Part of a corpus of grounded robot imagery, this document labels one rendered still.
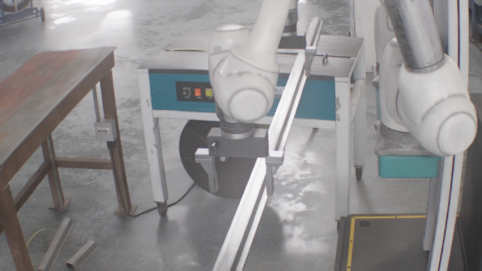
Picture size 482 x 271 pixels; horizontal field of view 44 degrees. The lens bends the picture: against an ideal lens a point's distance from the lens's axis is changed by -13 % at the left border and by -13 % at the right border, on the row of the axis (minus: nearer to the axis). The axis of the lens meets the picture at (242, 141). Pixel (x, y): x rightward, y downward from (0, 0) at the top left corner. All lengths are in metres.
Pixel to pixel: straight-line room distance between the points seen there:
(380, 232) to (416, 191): 0.94
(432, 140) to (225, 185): 1.89
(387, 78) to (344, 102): 1.09
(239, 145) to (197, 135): 1.55
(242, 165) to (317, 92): 0.60
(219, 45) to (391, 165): 0.51
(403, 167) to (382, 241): 0.73
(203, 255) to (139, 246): 0.30
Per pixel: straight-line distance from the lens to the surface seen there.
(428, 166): 1.63
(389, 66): 1.56
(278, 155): 1.53
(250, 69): 1.27
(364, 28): 4.76
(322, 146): 3.71
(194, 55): 2.93
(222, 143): 1.52
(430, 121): 1.35
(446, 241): 1.95
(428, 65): 1.36
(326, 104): 2.65
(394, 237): 2.34
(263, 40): 1.28
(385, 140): 1.64
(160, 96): 2.86
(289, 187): 3.32
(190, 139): 3.09
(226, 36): 1.41
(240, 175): 3.09
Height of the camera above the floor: 1.62
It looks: 25 degrees down
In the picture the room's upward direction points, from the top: 4 degrees counter-clockwise
